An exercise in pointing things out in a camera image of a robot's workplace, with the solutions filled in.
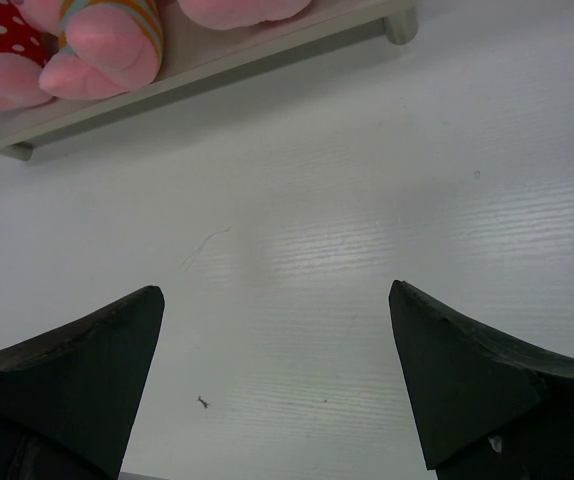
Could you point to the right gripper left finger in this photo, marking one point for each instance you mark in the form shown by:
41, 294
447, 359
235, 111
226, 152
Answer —
69, 397

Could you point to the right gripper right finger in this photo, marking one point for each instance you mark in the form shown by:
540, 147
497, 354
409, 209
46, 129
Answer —
486, 405

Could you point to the pink toy orange striped shirt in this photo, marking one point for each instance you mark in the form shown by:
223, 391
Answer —
105, 48

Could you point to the white two-tier shelf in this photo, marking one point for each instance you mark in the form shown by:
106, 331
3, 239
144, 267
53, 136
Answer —
193, 54

